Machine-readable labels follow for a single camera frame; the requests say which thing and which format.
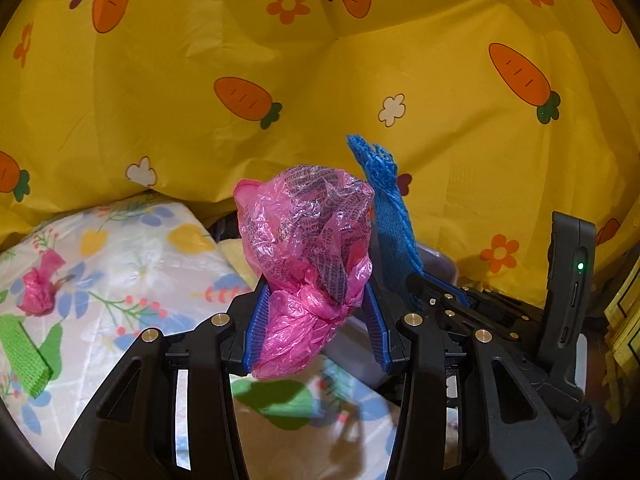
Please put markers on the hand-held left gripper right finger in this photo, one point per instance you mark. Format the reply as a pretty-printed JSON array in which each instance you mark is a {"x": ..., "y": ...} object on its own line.
[{"x": 376, "y": 332}]

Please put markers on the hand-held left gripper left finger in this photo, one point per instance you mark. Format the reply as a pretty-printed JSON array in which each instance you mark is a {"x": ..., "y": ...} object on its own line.
[{"x": 256, "y": 332}]

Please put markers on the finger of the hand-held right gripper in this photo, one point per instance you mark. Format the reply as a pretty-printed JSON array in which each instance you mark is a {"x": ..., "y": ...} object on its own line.
[
  {"x": 505, "y": 310},
  {"x": 440, "y": 307}
]

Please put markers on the grey purple plastic bin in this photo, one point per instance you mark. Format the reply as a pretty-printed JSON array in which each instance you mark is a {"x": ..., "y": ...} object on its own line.
[{"x": 440, "y": 262}]

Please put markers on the blue mesh net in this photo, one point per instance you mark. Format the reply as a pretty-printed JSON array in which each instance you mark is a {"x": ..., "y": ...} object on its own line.
[{"x": 385, "y": 200}]

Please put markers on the yellow tissue pack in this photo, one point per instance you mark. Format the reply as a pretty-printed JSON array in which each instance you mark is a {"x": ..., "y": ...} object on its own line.
[{"x": 622, "y": 320}]

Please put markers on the white floral tablecloth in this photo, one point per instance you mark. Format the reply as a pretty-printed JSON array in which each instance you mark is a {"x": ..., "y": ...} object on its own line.
[{"x": 140, "y": 270}]

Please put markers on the small pink plastic bag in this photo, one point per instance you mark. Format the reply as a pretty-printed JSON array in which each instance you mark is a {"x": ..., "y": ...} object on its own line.
[{"x": 40, "y": 285}]

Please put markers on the green knitted cloth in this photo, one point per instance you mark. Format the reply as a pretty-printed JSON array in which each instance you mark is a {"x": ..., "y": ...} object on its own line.
[{"x": 25, "y": 355}]

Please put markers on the yellow carrot print cloth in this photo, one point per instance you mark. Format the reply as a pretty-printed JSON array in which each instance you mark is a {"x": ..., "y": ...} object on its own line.
[{"x": 200, "y": 85}]

